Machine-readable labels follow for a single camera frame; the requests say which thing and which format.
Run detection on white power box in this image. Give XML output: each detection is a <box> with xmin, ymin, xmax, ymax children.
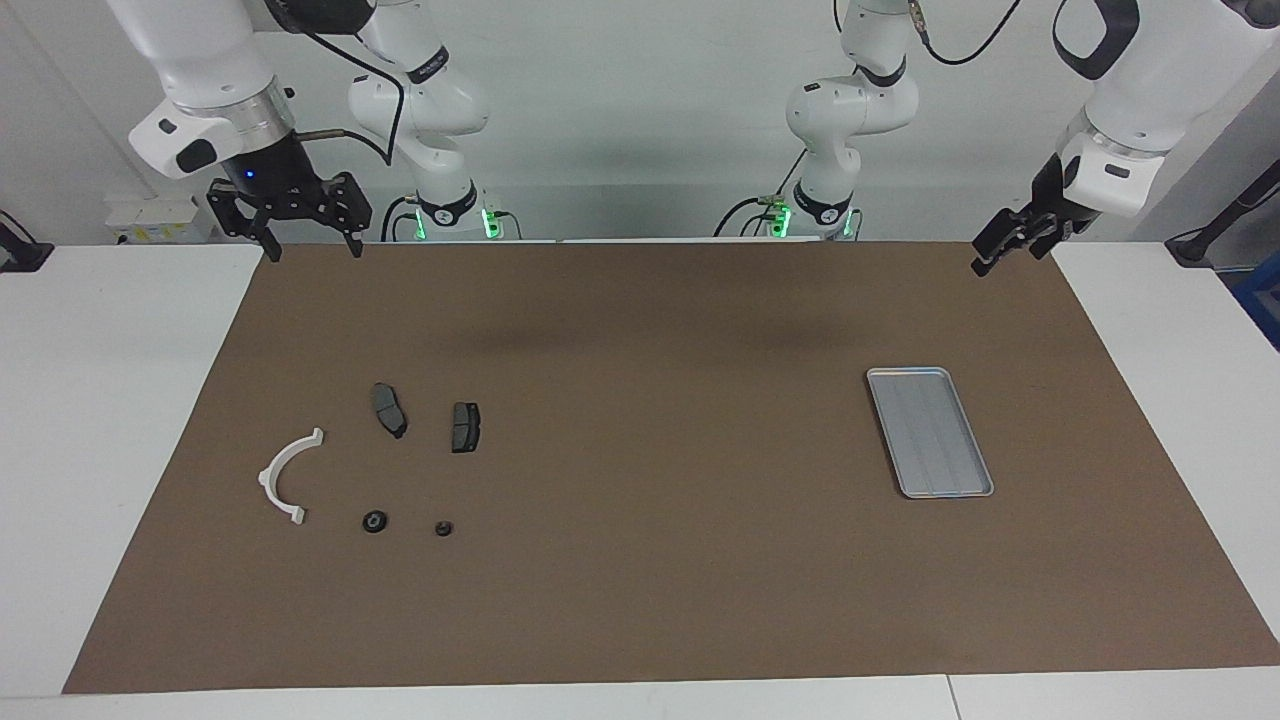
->
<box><xmin>105</xmin><ymin>194</ymin><xmax>217</xmax><ymax>245</ymax></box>

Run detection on black table clamp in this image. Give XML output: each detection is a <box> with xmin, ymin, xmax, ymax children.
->
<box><xmin>0</xmin><ymin>210</ymin><xmax>54</xmax><ymax>273</ymax></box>

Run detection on dark tapered brake pad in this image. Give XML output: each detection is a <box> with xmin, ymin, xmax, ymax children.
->
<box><xmin>371</xmin><ymin>383</ymin><xmax>409</xmax><ymax>440</ymax></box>

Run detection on black base cable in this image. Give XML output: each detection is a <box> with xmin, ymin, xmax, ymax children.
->
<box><xmin>712</xmin><ymin>150</ymin><xmax>809</xmax><ymax>238</ymax></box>
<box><xmin>380</xmin><ymin>195</ymin><xmax>421</xmax><ymax>243</ymax></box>

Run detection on brown table mat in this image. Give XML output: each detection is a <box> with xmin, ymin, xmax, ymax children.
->
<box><xmin>62</xmin><ymin>240</ymin><xmax>1280</xmax><ymax>695</ymax></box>

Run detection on blue crate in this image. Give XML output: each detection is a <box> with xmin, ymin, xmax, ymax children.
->
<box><xmin>1230</xmin><ymin>262</ymin><xmax>1280</xmax><ymax>351</ymax></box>

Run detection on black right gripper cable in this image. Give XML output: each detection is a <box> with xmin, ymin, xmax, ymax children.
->
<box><xmin>262</xmin><ymin>0</ymin><xmax>406</xmax><ymax>168</ymax></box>

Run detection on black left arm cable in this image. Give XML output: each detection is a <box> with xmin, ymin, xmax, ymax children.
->
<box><xmin>905</xmin><ymin>0</ymin><xmax>1023</xmax><ymax>67</ymax></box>

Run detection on white curved plastic bracket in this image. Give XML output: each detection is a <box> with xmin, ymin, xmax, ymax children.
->
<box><xmin>258</xmin><ymin>428</ymin><xmax>326</xmax><ymax>526</ymax></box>

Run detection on silver metal tray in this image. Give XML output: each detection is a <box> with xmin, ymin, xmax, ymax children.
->
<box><xmin>866</xmin><ymin>367</ymin><xmax>995</xmax><ymax>500</ymax></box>

